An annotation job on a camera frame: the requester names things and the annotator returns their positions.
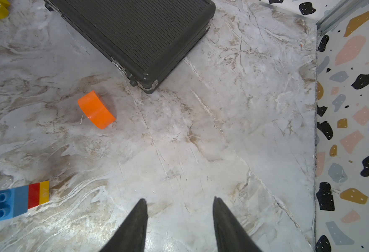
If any blue lego brick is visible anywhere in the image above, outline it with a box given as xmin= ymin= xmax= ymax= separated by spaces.
xmin=0 ymin=185 xmax=29 ymax=221

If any orange rounded lego piece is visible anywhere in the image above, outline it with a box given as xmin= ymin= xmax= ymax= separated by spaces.
xmin=77 ymin=91 xmax=116 ymax=130

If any red lego brick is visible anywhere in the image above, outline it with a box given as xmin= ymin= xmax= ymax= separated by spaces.
xmin=28 ymin=183 xmax=40 ymax=209

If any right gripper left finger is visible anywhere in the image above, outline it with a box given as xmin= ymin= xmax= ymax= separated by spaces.
xmin=100 ymin=198 xmax=148 ymax=252

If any black carrying case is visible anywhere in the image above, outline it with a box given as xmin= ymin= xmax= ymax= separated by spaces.
xmin=44 ymin=0 xmax=216 ymax=94

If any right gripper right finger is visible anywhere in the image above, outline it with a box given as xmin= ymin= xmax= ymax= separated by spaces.
xmin=213 ymin=197 xmax=261 ymax=252

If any yellow lego brick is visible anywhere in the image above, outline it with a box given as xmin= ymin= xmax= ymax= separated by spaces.
xmin=39 ymin=181 xmax=50 ymax=205

